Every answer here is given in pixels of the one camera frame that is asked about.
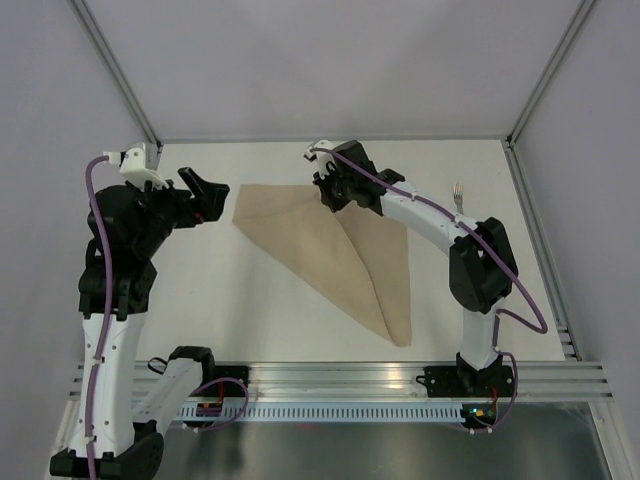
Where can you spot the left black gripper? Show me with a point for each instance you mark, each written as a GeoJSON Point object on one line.
{"type": "Point", "coordinates": [208, 197]}

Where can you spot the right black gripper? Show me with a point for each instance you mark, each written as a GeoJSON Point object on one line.
{"type": "Point", "coordinates": [322, 184]}

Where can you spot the beige cloth napkin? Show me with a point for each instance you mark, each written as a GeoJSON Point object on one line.
{"type": "Point", "coordinates": [355, 258]}

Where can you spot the pink-handled metal fork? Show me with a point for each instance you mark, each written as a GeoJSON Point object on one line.
{"type": "Point", "coordinates": [457, 193]}

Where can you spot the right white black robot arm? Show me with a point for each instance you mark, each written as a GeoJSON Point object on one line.
{"type": "Point", "coordinates": [474, 250]}

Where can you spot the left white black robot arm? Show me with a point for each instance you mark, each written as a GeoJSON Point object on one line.
{"type": "Point", "coordinates": [112, 437]}

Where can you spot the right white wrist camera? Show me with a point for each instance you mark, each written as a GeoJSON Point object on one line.
{"type": "Point", "coordinates": [319, 153]}

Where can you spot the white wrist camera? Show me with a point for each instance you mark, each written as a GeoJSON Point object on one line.
{"type": "Point", "coordinates": [138, 165]}
{"type": "Point", "coordinates": [319, 153]}

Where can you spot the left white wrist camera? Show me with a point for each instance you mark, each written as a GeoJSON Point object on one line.
{"type": "Point", "coordinates": [138, 165]}

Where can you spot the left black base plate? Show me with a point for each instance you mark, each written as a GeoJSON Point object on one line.
{"type": "Point", "coordinates": [234, 378]}

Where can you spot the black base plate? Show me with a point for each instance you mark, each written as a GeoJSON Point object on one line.
{"type": "Point", "coordinates": [445, 382]}
{"type": "Point", "coordinates": [234, 378]}

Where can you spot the aluminium mounting rail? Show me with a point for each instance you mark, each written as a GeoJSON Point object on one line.
{"type": "Point", "coordinates": [539, 382]}

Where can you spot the white slotted cable duct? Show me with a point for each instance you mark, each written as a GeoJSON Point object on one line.
{"type": "Point", "coordinates": [353, 412]}

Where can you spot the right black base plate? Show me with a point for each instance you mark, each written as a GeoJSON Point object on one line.
{"type": "Point", "coordinates": [445, 382]}

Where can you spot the left aluminium frame post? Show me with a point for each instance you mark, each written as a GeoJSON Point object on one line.
{"type": "Point", "coordinates": [94, 33]}

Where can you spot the aluminium frame post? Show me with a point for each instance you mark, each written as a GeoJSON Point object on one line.
{"type": "Point", "coordinates": [568, 39]}
{"type": "Point", "coordinates": [94, 33]}

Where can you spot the right aluminium frame post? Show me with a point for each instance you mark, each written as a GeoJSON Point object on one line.
{"type": "Point", "coordinates": [568, 39]}

